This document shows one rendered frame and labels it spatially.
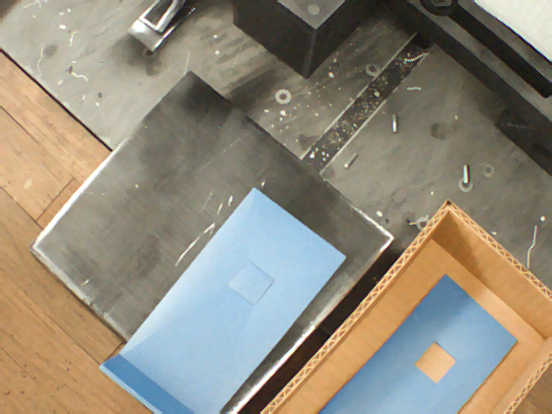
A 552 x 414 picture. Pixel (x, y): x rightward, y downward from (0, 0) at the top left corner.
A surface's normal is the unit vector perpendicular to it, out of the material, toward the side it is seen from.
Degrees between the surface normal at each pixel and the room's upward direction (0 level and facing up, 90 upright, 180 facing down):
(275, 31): 90
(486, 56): 0
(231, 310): 0
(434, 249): 0
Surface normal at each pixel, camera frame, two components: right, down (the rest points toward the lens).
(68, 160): 0.04, -0.29
